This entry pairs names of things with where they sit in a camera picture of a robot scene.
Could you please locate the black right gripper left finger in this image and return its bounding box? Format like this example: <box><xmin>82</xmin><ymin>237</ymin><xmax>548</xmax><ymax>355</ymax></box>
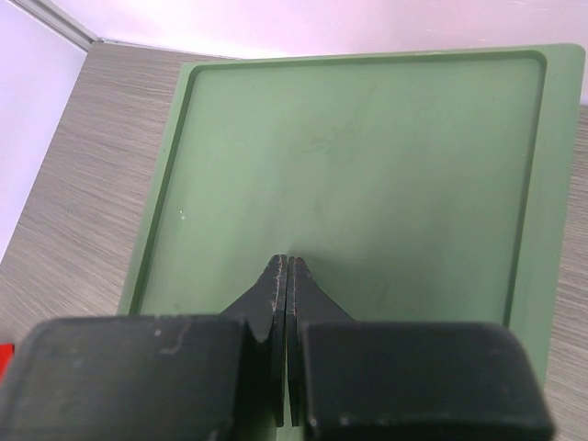
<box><xmin>1</xmin><ymin>254</ymin><xmax>288</xmax><ymax>440</ymax></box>

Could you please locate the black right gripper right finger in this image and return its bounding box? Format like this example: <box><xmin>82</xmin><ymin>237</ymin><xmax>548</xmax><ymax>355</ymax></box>
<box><xmin>287</xmin><ymin>257</ymin><xmax>556</xmax><ymax>440</ymax></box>

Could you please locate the red cube block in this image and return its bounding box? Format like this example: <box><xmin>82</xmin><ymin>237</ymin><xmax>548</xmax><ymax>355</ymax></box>
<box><xmin>0</xmin><ymin>343</ymin><xmax>15</xmax><ymax>379</ymax></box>

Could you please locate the green drawer cabinet shell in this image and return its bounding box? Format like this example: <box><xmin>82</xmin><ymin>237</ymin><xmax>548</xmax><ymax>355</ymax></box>
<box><xmin>119</xmin><ymin>44</ymin><xmax>585</xmax><ymax>379</ymax></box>

